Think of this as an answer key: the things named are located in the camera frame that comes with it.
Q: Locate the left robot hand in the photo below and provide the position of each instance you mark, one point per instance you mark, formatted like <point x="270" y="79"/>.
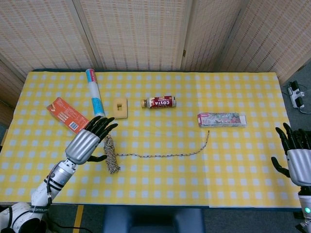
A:
<point x="80" y="145"/>

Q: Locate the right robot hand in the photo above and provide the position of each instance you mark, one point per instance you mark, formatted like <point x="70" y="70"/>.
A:
<point x="300" y="165"/>

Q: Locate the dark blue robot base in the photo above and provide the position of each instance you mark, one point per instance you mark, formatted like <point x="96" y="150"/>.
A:
<point x="150" y="222"/>

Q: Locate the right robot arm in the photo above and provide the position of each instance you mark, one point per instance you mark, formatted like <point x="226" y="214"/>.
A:
<point x="306" y="201"/>

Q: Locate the yellow white checkered tablecloth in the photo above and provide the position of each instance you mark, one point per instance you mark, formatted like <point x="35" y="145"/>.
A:
<point x="170" y="179"/>

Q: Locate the orange cardboard box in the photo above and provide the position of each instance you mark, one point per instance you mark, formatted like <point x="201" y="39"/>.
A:
<point x="65" y="112"/>

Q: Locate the blue and white roll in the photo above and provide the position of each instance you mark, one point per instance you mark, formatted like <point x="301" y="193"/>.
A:
<point x="95" y="92"/>

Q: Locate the yellow sponge block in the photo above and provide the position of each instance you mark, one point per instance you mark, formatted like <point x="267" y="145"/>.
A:
<point x="122" y="109"/>

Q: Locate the white power strip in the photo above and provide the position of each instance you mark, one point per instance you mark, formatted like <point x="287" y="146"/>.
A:
<point x="295" y="97"/>

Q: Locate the yellow floor tape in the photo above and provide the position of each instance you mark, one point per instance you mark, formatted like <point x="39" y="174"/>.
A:
<point x="78" y="218"/>

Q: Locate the red Costa coffee bottle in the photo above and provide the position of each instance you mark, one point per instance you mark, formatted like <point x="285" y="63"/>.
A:
<point x="160" y="102"/>

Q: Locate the long pink white box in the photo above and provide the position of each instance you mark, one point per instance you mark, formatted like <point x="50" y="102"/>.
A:
<point x="218" y="120"/>

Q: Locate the woven folding screen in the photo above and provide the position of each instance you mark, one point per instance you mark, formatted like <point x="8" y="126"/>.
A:
<point x="133" y="31"/>

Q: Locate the brass screen hinge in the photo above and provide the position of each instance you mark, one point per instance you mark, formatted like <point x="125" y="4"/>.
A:
<point x="184" y="53"/>

